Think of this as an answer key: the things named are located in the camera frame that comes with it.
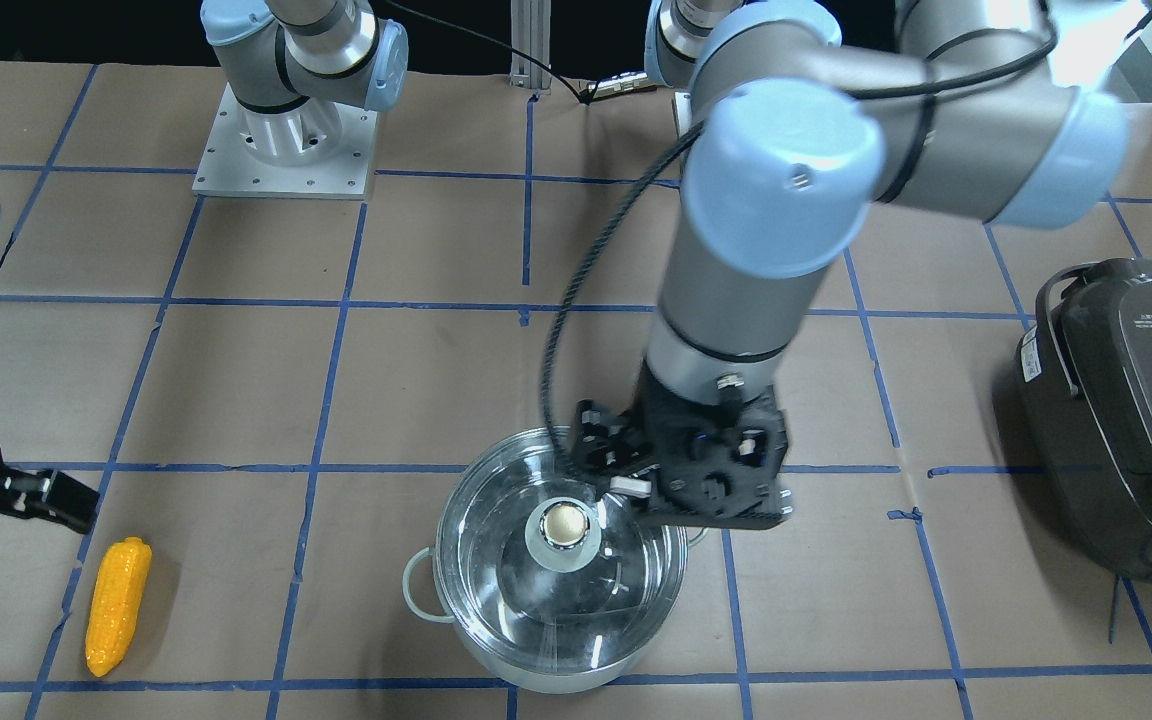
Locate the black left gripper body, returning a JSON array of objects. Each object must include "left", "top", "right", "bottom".
[{"left": 631, "top": 367, "right": 790, "bottom": 530}]

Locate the yellow toy corn cob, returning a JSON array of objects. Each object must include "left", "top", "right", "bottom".
[{"left": 84, "top": 536, "right": 154, "bottom": 679}]

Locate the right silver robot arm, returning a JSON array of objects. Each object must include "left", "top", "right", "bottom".
[{"left": 0, "top": 1, "right": 410, "bottom": 535}]

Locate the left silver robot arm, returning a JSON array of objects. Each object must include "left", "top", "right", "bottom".
[{"left": 559, "top": 1, "right": 1130, "bottom": 530}]

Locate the glass pot lid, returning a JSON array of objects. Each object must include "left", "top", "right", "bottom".
[{"left": 433, "top": 429, "right": 689, "bottom": 676}]

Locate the aluminium frame post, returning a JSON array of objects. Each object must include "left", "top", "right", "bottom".
[{"left": 509, "top": 0, "right": 552, "bottom": 94}]

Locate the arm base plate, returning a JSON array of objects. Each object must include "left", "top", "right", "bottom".
[
  {"left": 192, "top": 88, "right": 382, "bottom": 200},
  {"left": 672, "top": 91, "right": 694, "bottom": 137}
]

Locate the pale green electric pot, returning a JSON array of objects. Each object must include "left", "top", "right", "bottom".
[{"left": 401, "top": 429, "right": 714, "bottom": 695}]

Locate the dark grey rice cooker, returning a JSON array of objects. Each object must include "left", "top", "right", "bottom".
[{"left": 1016, "top": 258, "right": 1152, "bottom": 583}]

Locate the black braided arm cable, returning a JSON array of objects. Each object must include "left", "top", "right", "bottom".
[{"left": 540, "top": 120, "right": 707, "bottom": 482}]

